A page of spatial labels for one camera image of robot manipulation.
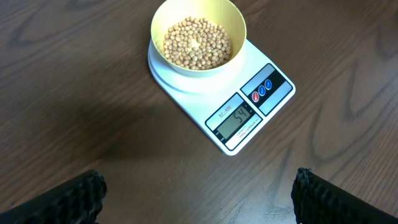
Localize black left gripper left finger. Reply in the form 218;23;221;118
1;169;108;224

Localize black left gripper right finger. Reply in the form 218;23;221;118
291;167;397;224

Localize white digital kitchen scale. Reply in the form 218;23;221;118
148;40;296;156

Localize soybeans in bowl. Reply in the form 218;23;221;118
163;17;232;70

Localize yellow bowl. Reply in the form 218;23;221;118
150;0;247;78

